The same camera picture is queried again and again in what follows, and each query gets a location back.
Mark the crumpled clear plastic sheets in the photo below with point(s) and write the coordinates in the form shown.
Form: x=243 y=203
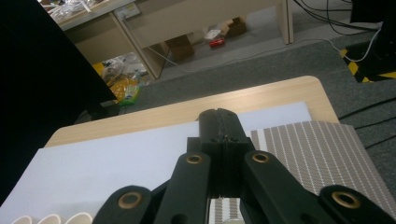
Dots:
x=71 y=7

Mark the pale white paper sheet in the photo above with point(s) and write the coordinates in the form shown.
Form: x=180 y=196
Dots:
x=93 y=171

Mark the white wall socket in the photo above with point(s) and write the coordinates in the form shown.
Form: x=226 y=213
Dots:
x=127 y=11

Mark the crumpled white bag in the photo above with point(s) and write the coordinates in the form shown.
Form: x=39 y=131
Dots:
x=213 y=34

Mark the black stand base hazard tape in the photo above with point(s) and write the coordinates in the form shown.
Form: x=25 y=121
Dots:
x=383 y=59

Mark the brown white striped placemat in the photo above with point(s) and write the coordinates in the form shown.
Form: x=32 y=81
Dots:
x=327 y=155

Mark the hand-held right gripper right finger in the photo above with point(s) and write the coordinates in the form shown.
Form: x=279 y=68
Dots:
x=233 y=137

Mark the brown cardboard box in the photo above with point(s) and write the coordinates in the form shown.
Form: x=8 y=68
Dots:
x=180 y=48

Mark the black curtain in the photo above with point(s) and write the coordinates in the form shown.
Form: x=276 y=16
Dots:
x=37 y=77

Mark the beige wooden desk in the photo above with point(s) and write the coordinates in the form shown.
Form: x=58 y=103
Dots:
x=186 y=18

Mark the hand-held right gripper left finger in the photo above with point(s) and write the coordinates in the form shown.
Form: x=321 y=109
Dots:
x=211 y=130

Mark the pile of clear plastic bags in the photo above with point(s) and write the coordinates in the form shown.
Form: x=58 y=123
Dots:
x=124 y=67

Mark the yellow snack bag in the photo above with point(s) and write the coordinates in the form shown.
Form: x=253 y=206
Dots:
x=123 y=88

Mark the green snack packet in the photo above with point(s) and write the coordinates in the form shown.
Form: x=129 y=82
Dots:
x=130 y=96

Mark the cream ceramic cup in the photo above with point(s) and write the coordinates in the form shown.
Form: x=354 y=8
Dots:
x=49 y=218
x=21 y=220
x=79 y=217

